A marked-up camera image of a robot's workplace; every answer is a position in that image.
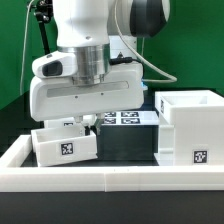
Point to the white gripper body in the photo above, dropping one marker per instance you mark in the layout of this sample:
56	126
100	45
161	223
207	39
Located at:
59	98

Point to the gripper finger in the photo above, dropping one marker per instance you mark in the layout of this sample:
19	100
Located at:
84	128
99	122

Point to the white drawer box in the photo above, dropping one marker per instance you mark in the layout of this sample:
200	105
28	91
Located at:
70	121
56	146

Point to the white drawer cabinet frame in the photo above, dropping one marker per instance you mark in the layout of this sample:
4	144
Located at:
191	128

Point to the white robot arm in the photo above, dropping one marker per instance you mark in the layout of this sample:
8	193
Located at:
80	78

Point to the white fiducial marker plate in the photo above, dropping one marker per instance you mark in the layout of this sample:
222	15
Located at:
130	118

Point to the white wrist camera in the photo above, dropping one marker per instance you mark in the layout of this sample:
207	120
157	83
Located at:
54	65

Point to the white workspace border frame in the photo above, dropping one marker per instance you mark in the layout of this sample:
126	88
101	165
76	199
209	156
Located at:
15	177

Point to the black camera stand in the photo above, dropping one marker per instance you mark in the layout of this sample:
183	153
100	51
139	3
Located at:
43	11

